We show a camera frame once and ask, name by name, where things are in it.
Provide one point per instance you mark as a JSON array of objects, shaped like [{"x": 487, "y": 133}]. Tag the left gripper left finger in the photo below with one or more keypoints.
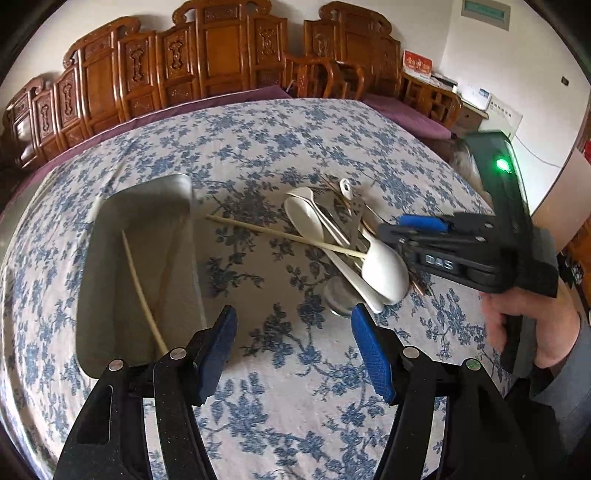
[{"x": 208, "y": 352}]

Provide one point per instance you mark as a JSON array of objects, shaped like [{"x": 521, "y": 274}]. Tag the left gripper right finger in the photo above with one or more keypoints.
[{"x": 381, "y": 350}]

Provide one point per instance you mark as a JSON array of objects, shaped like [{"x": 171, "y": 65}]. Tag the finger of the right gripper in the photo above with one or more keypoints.
[
  {"x": 410, "y": 241},
  {"x": 424, "y": 223}
]

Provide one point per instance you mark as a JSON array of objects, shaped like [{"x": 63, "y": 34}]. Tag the white plastic rice spoon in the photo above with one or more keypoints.
[{"x": 383, "y": 269}]

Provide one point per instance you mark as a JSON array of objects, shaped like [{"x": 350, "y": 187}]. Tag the light bamboo chopstick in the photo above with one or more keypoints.
[
  {"x": 288, "y": 236},
  {"x": 162, "y": 348}
]

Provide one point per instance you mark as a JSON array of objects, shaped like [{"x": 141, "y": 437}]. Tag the dark brown wooden chopstick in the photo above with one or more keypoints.
[{"x": 421, "y": 282}]

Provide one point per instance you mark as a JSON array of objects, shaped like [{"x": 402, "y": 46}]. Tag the person's right forearm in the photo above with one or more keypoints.
[{"x": 560, "y": 408}]

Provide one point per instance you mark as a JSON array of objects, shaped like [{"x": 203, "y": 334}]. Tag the stainless steel ladle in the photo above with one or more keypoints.
[{"x": 340, "y": 297}]

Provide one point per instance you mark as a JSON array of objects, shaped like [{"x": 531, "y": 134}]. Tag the grey rectangular utensil tray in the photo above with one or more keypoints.
[{"x": 160, "y": 220}]

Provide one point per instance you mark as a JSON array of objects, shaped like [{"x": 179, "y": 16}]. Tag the purple armchair cushion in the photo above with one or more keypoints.
[{"x": 408, "y": 118}]

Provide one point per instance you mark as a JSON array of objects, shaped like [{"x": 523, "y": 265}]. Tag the blue floral tablecloth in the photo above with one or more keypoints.
[{"x": 294, "y": 401}]

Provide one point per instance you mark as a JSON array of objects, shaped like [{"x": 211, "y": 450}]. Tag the wooden side table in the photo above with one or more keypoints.
[{"x": 441, "y": 105}]

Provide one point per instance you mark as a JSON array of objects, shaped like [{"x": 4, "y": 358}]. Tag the white electrical panel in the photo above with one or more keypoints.
[{"x": 501, "y": 117}]

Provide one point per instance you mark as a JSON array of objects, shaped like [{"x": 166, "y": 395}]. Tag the red box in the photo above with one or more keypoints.
[{"x": 417, "y": 66}]

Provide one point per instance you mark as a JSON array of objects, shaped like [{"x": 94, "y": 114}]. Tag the carved wooden armchair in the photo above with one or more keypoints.
[{"x": 355, "y": 36}]

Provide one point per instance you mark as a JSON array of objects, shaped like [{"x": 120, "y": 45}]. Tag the carved wooden long sofa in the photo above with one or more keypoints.
[{"x": 119, "y": 72}]

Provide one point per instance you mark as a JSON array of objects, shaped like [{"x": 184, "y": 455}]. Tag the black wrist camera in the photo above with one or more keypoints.
[{"x": 501, "y": 178}]

